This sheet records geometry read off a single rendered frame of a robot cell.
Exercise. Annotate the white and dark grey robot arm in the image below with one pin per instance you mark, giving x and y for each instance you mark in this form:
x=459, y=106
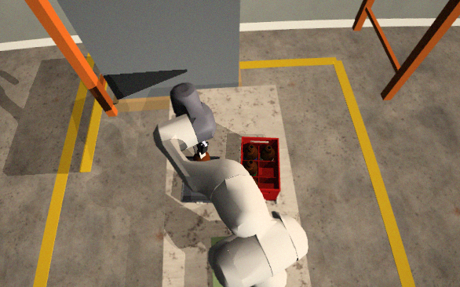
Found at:
x=276, y=242

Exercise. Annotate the red plastic crate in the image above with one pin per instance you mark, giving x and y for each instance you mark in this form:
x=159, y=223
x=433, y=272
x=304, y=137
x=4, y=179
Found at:
x=268, y=173

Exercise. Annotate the brown bottle with green label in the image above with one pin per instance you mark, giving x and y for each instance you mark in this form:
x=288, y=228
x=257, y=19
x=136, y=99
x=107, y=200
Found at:
x=196, y=157

